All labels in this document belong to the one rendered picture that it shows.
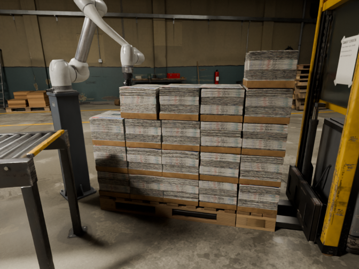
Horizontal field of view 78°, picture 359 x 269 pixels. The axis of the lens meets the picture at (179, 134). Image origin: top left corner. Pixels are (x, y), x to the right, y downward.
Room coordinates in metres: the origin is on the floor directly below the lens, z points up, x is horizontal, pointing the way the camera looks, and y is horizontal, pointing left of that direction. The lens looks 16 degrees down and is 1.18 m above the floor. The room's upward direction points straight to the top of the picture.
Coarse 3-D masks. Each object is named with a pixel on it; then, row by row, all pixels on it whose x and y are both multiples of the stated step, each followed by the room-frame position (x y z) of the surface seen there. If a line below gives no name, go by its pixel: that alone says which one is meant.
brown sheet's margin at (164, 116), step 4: (160, 116) 1.58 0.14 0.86; (164, 116) 1.58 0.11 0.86; (168, 116) 1.57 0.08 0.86; (172, 116) 1.56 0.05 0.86; (176, 116) 1.56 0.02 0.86; (180, 116) 1.55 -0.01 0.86; (184, 116) 1.54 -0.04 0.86; (188, 116) 1.54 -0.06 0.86; (192, 116) 1.53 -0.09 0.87; (196, 116) 1.52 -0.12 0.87; (192, 120) 1.53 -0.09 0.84; (196, 120) 1.53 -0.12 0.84
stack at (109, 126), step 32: (96, 128) 1.69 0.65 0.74; (128, 128) 1.64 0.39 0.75; (160, 128) 1.59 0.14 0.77; (192, 128) 1.54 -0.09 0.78; (224, 128) 1.50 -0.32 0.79; (96, 160) 1.70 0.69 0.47; (128, 160) 1.63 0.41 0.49; (160, 160) 1.58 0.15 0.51; (192, 160) 1.53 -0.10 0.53; (224, 160) 1.48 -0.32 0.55; (128, 192) 1.65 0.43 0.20; (160, 192) 1.59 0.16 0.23; (192, 192) 1.53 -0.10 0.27; (224, 192) 1.48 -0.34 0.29; (224, 224) 1.48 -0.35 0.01
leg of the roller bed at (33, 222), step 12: (24, 192) 0.90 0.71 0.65; (36, 192) 0.93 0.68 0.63; (36, 204) 0.91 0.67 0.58; (36, 216) 0.90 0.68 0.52; (36, 228) 0.90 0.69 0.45; (36, 240) 0.90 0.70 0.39; (48, 240) 0.94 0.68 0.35; (36, 252) 0.90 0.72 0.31; (48, 252) 0.92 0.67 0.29; (48, 264) 0.90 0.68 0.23
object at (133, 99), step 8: (120, 88) 1.64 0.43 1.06; (128, 88) 1.63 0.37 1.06; (136, 88) 1.61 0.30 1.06; (144, 88) 1.59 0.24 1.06; (152, 88) 1.59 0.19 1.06; (120, 96) 1.64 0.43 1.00; (128, 96) 1.63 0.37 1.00; (136, 96) 1.61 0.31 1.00; (144, 96) 1.60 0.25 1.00; (152, 96) 1.58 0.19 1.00; (120, 104) 1.65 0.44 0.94; (128, 104) 1.63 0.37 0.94; (136, 104) 1.62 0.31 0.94; (144, 104) 1.60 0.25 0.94; (152, 104) 1.59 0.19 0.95; (128, 112) 1.63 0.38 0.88; (136, 112) 1.61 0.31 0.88; (144, 112) 1.60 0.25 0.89; (152, 112) 1.58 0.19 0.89
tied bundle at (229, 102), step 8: (208, 88) 1.54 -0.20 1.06; (208, 96) 1.51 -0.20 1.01; (216, 96) 1.50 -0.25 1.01; (224, 96) 1.49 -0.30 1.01; (232, 96) 1.48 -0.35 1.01; (240, 96) 1.47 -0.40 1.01; (208, 104) 1.51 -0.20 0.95; (216, 104) 1.50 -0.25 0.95; (224, 104) 1.49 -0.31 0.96; (232, 104) 1.48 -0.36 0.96; (240, 104) 1.47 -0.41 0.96; (200, 112) 1.52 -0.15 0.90; (208, 112) 1.51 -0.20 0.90; (216, 112) 1.49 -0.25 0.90; (224, 112) 1.48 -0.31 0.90; (232, 112) 1.48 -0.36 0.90; (240, 112) 1.47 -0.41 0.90
